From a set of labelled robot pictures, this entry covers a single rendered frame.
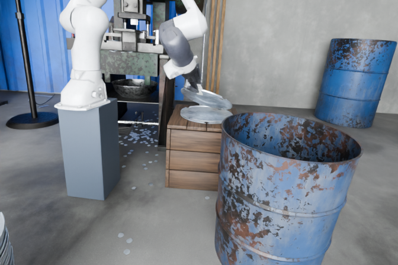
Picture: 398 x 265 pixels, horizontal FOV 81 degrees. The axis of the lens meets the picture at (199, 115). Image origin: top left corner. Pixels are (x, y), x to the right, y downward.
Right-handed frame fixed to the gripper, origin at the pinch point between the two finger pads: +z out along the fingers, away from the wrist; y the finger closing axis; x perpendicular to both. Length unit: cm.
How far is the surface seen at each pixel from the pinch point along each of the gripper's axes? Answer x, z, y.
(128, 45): 64, 11, 25
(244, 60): 24, 150, 119
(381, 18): -115, 165, 217
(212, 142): -12.5, 11.2, -20.9
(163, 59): 36.0, 14.2, 21.1
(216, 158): -15.3, 17.0, -26.9
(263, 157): -40, -35, -31
